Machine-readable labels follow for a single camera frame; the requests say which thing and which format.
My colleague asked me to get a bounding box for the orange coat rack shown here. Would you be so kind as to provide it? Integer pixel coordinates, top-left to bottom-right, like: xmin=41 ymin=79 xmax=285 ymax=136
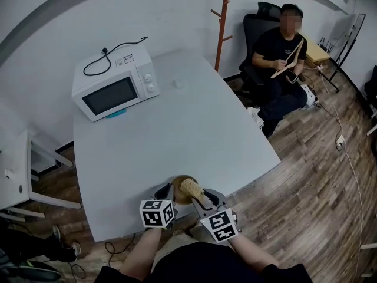
xmin=210 ymin=0 xmax=234 ymax=73

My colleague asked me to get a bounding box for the person's left forearm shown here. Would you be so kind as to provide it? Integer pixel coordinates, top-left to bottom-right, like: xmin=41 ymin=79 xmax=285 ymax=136
xmin=120 ymin=226 xmax=164 ymax=278

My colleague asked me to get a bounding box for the black frame whiteboard stand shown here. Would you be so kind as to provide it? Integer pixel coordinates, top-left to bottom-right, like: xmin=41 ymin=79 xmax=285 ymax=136
xmin=327 ymin=12 xmax=367 ymax=93

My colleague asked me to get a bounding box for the black microwave power cable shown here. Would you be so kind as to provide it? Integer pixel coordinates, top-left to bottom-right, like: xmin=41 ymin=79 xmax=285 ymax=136
xmin=82 ymin=35 xmax=149 ymax=77

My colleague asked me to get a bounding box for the white side desk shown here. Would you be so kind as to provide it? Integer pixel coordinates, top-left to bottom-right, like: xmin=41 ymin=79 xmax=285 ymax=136
xmin=0 ymin=129 xmax=82 ymax=219

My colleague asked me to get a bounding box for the person's black shirt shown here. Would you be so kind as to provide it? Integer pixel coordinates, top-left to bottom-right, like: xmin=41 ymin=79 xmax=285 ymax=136
xmin=101 ymin=242 xmax=313 ymax=283

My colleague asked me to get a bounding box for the white microwave oven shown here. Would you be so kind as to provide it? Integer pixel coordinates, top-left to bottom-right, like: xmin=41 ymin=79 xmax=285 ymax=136
xmin=71 ymin=44 xmax=161 ymax=123

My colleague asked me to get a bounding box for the wooden clothes hanger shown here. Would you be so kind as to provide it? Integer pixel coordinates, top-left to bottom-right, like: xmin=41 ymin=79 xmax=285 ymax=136
xmin=270 ymin=38 xmax=305 ymax=79

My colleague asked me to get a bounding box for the black office chair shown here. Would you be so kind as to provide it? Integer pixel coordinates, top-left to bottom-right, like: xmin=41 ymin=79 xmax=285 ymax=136
xmin=237 ymin=1 xmax=284 ymax=100

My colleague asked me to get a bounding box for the person's right forearm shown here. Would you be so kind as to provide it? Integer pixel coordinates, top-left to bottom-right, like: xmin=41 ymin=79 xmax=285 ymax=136
xmin=228 ymin=232 xmax=281 ymax=274

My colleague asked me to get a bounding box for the thin black floor cable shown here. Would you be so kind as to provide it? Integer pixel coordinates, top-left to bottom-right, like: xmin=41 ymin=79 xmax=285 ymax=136
xmin=103 ymin=233 xmax=139 ymax=265

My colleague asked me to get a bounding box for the beige loofah scrubbing brush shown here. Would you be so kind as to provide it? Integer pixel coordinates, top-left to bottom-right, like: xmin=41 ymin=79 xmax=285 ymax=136
xmin=180 ymin=179 xmax=208 ymax=203

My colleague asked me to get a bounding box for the blue plate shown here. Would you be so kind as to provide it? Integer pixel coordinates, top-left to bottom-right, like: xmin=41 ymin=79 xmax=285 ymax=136
xmin=105 ymin=109 xmax=128 ymax=120

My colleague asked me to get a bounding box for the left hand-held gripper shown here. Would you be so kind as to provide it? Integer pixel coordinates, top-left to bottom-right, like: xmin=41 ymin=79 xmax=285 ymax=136
xmin=139 ymin=182 xmax=178 ymax=229

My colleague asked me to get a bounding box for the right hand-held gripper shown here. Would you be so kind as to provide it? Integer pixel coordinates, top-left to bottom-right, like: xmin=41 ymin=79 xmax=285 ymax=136
xmin=190 ymin=188 xmax=239 ymax=244

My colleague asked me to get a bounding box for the long white floor cable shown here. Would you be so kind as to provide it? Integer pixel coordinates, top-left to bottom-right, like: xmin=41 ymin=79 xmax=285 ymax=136
xmin=300 ymin=65 xmax=369 ymax=277

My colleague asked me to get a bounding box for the brown wooden bowl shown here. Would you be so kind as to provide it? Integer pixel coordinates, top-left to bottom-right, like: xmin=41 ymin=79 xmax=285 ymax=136
xmin=170 ymin=175 xmax=201 ymax=206

